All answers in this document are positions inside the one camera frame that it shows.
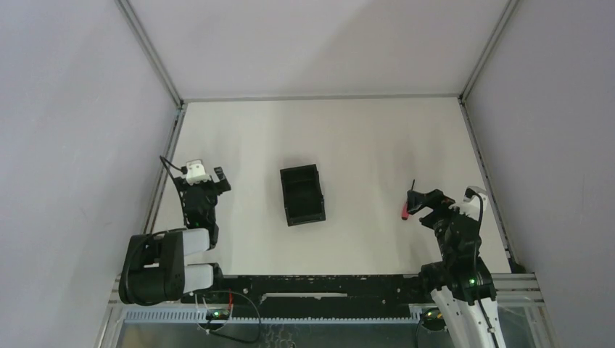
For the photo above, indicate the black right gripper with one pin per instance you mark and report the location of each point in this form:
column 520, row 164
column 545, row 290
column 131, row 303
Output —
column 434, row 199

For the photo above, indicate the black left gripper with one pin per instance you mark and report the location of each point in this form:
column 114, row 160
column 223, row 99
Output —
column 206, row 187

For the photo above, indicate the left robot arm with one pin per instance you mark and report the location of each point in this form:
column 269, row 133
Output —
column 155, row 269

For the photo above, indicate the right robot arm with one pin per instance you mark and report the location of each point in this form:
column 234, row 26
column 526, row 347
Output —
column 460, row 284

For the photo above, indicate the black plastic bin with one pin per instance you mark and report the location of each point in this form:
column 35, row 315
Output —
column 302, row 195

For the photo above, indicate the right controller board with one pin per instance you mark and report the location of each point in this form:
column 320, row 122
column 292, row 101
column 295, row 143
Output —
column 433, row 320

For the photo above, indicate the controller board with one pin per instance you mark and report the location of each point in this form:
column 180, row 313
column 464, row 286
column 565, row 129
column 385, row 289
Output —
column 433, row 320
column 214, row 315

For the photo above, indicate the left controller board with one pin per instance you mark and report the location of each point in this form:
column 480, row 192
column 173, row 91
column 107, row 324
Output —
column 214, row 315

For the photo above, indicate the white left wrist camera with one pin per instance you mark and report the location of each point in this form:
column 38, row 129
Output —
column 196, row 173

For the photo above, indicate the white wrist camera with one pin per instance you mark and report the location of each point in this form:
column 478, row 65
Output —
column 196, row 173
column 474, row 203

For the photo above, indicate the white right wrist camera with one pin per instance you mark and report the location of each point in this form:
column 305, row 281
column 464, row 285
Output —
column 474, row 203

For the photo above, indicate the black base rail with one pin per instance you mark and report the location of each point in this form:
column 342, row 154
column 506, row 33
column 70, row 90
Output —
column 320, row 297

